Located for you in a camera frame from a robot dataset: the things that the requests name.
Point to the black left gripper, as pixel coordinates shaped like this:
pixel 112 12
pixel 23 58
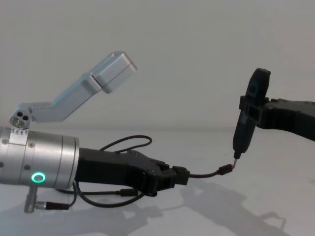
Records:
pixel 110 167

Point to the white table cloth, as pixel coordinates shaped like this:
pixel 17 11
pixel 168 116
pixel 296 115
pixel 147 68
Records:
pixel 221 209

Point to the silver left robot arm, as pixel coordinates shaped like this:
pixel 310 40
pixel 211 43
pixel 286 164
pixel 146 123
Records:
pixel 46 157

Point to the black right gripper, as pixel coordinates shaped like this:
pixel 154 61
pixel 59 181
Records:
pixel 290 118

